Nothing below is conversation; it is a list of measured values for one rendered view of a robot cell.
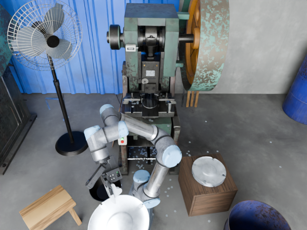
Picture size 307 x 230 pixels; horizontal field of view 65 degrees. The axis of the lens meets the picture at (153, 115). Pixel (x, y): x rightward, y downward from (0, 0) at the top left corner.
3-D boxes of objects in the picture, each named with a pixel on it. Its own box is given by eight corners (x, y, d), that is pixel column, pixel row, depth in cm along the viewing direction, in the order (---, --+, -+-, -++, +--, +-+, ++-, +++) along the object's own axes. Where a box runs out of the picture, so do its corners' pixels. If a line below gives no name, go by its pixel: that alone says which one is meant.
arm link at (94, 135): (100, 123, 107) (82, 130, 106) (108, 146, 107) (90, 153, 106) (100, 124, 115) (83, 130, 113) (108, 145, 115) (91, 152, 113)
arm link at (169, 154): (150, 190, 172) (174, 134, 143) (158, 209, 162) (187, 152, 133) (134, 193, 167) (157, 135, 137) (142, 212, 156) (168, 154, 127)
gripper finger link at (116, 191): (126, 200, 108) (119, 180, 109) (113, 206, 106) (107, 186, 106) (124, 199, 111) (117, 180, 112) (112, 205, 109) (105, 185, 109)
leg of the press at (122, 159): (128, 175, 246) (124, 107, 188) (117, 175, 245) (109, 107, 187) (131, 117, 316) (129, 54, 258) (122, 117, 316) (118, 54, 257)
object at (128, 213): (159, 223, 119) (160, 224, 118) (113, 267, 112) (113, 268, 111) (125, 181, 111) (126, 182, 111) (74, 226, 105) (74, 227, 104)
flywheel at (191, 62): (202, 42, 237) (213, 102, 200) (182, 41, 236) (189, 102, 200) (223, -34, 176) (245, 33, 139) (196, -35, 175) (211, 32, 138)
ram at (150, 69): (158, 93, 204) (160, 62, 185) (141, 93, 204) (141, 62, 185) (157, 82, 218) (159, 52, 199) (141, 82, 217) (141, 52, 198)
